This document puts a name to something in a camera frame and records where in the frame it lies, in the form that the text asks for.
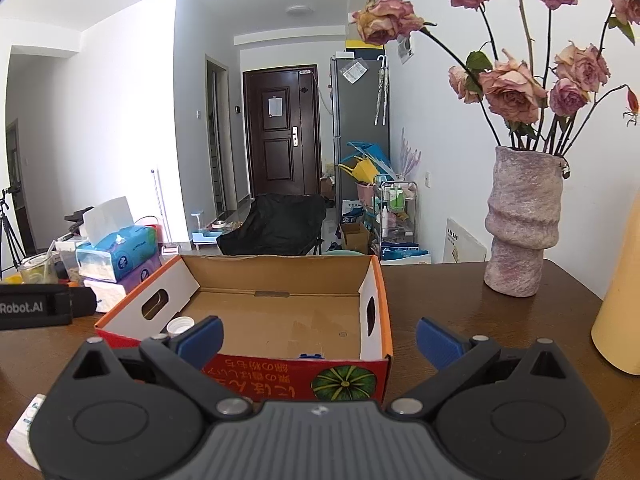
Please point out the metal rolling cart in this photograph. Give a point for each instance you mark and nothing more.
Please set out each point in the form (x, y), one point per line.
(395, 210)

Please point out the white wall electric panel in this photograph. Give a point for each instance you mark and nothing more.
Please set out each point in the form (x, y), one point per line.
(406, 50)

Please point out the white pet feeder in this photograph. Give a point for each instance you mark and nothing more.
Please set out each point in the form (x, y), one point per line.
(205, 235)

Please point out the blue tissue pack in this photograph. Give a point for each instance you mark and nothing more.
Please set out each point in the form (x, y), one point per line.
(120, 255)

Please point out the yellow dustpan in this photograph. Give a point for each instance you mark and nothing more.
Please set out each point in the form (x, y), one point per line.
(362, 170)

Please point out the white bottle cap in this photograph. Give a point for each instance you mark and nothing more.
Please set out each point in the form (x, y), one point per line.
(180, 325)

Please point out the grey refrigerator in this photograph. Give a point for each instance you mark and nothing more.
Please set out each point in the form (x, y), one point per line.
(357, 115)

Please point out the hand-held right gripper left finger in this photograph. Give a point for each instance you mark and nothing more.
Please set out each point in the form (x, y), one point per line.
(200, 341)

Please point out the clear folded umbrella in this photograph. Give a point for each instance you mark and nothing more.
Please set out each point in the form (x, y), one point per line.
(381, 90)

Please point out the red orange cardboard box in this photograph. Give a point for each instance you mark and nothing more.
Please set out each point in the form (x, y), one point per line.
(280, 310)

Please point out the purple white tissue pack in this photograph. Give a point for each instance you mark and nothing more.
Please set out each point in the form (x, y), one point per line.
(142, 275)

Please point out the clear glass cup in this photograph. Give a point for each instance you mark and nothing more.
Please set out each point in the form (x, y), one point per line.
(35, 270)

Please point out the pink bucket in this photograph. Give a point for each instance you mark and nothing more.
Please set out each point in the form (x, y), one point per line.
(367, 195)

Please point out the small white box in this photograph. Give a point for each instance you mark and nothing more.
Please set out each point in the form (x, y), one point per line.
(22, 430)

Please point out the purple white coral decoration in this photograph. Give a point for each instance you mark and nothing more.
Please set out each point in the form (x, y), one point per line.
(411, 160)

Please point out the bunch of dried pink roses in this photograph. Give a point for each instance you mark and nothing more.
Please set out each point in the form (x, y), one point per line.
(515, 90)

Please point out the yellow black box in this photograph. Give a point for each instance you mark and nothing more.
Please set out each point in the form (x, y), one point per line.
(365, 49)

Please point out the clear plastic bag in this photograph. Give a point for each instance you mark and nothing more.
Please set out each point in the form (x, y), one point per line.
(355, 72)

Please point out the cream yellow bottle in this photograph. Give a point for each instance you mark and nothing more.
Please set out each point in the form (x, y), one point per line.
(620, 310)

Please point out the pink textured vase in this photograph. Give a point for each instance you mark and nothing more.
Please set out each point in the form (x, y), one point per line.
(522, 220)

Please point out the black tripod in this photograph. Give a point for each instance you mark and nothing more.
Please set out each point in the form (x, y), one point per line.
(7, 230)

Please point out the black folding chair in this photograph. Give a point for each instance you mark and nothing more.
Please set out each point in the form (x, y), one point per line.
(275, 225)

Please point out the clear drinking straw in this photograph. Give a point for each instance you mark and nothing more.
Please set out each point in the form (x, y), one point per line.
(50, 260)

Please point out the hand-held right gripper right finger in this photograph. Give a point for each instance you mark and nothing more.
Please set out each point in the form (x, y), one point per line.
(440, 344)

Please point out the white paper on door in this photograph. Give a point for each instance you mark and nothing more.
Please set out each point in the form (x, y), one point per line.
(276, 106)

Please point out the blue white tissue package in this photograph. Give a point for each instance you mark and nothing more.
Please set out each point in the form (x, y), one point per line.
(402, 252)

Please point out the white mop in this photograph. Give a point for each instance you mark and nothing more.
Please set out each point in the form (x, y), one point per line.
(161, 210)

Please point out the round ceiling light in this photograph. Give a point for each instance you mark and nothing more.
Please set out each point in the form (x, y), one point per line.
(300, 9)

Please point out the small brown cardboard box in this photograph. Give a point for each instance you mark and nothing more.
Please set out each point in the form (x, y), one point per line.
(354, 237)

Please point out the dark brown door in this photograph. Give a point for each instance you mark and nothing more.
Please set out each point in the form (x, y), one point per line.
(280, 160)

